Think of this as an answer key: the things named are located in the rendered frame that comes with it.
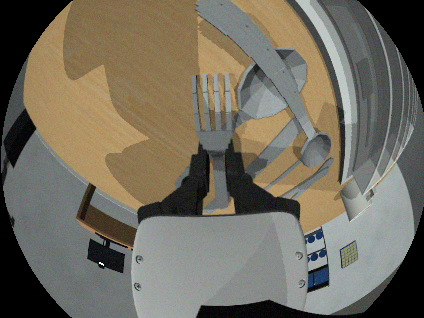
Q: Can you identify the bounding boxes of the white mug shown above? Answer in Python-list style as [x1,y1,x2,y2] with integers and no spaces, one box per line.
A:
[340,179,377,222]

